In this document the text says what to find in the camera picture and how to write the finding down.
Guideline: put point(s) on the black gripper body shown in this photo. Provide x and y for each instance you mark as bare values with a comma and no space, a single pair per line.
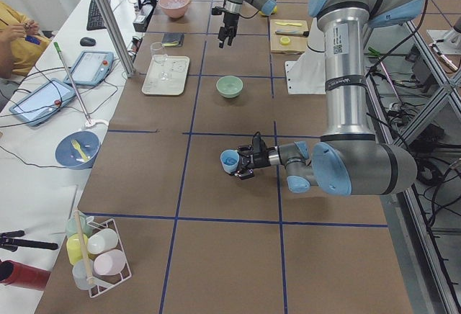
229,19
262,159

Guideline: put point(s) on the light blue plastic cup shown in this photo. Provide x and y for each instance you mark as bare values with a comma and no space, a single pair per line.
229,160

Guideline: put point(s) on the light green ceramic bowl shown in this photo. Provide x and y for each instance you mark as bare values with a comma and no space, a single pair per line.
229,86

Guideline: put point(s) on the pink bowl of ice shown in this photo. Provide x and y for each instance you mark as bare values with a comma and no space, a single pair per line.
174,9

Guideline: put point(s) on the blue bowl with fork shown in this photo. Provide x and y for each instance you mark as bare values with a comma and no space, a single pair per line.
78,150

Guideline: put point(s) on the yellow lemon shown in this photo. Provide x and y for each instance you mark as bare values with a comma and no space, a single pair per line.
274,11

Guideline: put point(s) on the grey folded cloth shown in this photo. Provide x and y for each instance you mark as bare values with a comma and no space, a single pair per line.
173,39

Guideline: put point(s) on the lemon half slice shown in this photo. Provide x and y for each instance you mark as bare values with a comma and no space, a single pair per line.
285,40

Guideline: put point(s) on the wooden cutting board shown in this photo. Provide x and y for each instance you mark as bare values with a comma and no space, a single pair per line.
298,36

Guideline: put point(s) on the clear glass beaker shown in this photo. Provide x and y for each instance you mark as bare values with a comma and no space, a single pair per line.
158,52

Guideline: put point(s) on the cream bear serving tray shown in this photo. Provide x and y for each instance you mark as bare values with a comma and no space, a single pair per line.
166,75

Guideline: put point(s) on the yellow plastic knife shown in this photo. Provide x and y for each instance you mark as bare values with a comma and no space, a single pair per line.
292,24

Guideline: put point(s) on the black keyboard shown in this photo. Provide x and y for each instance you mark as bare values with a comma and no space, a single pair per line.
94,18

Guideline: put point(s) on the black computer mouse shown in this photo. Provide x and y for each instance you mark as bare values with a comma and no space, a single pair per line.
87,42

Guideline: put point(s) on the blue teach pendant tablet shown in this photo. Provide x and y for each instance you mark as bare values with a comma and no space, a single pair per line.
41,104

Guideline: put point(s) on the person in yellow shirt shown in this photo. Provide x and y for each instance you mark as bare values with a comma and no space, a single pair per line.
22,42

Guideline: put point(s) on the red cylinder bottle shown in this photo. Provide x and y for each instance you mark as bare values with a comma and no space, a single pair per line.
21,275

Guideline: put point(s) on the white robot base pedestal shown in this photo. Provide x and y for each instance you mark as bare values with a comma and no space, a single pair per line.
306,75

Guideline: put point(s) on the aluminium frame post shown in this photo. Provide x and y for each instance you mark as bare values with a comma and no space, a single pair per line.
115,36

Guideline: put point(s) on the white wire cup rack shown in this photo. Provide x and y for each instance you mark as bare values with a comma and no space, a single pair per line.
96,254

